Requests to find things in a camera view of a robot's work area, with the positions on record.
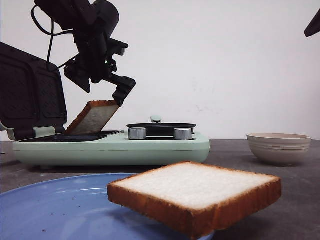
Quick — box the black round frying pan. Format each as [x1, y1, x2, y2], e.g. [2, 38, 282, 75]
[126, 122, 197, 137]

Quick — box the mint green sandwich maker base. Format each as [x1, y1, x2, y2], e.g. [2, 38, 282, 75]
[12, 131, 210, 166]

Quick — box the left silver control knob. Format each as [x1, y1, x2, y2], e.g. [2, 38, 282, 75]
[128, 127, 147, 140]

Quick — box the sandwich maker hinged lid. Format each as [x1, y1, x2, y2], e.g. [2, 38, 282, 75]
[0, 43, 68, 141]

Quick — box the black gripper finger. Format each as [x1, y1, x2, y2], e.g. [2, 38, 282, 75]
[304, 10, 320, 38]

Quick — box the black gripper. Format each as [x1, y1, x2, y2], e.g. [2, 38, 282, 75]
[64, 29, 136, 107]

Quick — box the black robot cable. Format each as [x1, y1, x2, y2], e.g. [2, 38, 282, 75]
[30, 4, 76, 75]

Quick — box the silver control knob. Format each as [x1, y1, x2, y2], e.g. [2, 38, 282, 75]
[173, 128, 193, 141]
[128, 127, 147, 140]

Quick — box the beige ribbed bowl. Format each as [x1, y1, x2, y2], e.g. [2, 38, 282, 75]
[246, 133, 312, 166]

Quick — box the blue plate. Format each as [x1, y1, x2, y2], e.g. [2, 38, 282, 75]
[0, 173, 216, 240]

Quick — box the right silver control knob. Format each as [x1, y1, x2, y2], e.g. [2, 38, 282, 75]
[173, 128, 193, 141]

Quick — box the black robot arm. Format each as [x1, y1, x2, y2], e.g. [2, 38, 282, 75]
[34, 0, 136, 106]

